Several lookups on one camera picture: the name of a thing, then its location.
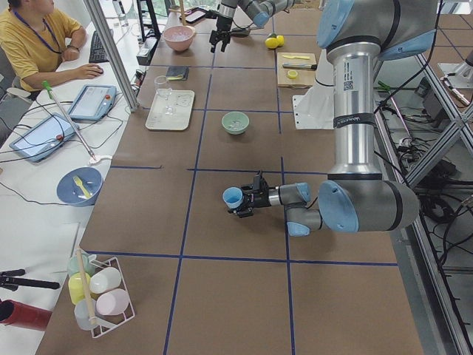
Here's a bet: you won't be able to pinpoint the black tripod handle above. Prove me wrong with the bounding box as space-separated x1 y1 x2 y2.
1 269 61 291

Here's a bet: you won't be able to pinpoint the clear ice cubes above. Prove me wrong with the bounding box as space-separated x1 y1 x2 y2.
228 121 245 132

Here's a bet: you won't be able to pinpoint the clear wine glass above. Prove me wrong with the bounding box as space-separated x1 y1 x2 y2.
157 88 174 115

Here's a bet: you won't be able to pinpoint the grey yellow cloth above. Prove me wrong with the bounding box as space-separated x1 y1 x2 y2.
166 66 189 81

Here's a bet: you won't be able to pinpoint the wooden cutting board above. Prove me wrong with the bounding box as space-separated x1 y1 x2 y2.
276 53 317 87

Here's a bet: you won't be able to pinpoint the red cylinder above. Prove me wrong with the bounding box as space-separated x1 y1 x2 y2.
1 300 52 331

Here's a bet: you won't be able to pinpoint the yellow lemon back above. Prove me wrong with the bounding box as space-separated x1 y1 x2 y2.
276 35 285 47

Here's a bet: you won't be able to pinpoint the half lemon slice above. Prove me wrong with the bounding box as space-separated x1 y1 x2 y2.
287 70 299 80

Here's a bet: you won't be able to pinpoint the yellow-green plastic fork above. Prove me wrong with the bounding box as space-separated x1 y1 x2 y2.
72 175 92 199

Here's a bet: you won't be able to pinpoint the clear cup in rack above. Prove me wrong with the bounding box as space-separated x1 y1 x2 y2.
74 299 97 331

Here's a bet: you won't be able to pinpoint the blue teach pendant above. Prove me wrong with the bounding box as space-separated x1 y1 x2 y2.
68 84 117 121
9 113 79 163

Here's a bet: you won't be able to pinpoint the white cup in rack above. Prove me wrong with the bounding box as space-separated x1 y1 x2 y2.
89 267 122 294

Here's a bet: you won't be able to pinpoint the light blue plastic cup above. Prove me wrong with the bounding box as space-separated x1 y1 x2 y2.
222 186 244 209

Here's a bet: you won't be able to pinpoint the person in yellow shirt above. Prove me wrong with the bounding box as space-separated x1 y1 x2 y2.
1 1 99 92

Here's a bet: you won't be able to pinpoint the glass beaker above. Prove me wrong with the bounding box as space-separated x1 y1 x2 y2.
154 75 171 90

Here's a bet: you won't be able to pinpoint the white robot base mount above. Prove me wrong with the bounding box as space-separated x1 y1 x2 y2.
293 49 334 130

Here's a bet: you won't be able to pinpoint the pink cup in rack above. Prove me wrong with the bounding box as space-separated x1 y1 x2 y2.
96 288 130 316

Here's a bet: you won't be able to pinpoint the green cup in rack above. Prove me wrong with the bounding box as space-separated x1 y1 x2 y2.
67 251 96 277

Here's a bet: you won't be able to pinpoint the yellow lemon front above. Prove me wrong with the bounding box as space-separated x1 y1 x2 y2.
265 37 279 50

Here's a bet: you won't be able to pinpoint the yellow plastic knife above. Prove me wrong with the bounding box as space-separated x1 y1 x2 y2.
282 55 310 60

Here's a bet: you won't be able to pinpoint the white wire cup rack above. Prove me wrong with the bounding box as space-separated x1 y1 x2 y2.
67 249 135 339

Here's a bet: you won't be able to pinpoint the black keyboard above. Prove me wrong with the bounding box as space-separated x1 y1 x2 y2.
89 31 109 64

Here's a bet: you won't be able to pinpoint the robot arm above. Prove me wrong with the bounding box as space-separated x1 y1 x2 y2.
206 0 295 53
222 1 438 237

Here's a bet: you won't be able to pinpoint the cream bear tray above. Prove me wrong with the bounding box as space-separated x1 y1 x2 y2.
145 90 195 131

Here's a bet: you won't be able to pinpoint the aluminium frame post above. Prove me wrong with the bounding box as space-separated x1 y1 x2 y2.
84 0 139 112

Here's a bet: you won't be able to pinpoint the grabber stick green handle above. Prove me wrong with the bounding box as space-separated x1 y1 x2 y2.
42 81 112 166

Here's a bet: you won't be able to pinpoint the yellow lemon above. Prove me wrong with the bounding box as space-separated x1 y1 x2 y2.
276 35 285 47
265 37 279 50

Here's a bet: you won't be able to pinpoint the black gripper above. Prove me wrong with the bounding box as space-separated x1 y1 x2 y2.
209 15 233 53
228 171 279 218

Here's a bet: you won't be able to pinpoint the steel muddler black tip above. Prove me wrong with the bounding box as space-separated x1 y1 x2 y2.
282 63 318 70

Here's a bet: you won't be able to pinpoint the blue bowl with fork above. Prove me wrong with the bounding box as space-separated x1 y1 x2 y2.
56 166 103 207

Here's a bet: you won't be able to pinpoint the far blue teach pendant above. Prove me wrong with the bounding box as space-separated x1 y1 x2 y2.
68 84 117 121

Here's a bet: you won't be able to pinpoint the green bowl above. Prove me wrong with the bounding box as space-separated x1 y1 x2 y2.
221 111 250 135

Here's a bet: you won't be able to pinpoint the near blue teach pendant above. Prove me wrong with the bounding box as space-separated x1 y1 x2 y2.
9 113 79 163

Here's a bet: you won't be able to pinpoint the pink bowl with ice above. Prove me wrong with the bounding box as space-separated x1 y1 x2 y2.
163 25 196 52

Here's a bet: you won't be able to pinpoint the yellow cup in rack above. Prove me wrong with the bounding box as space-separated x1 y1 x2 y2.
67 272 85 305

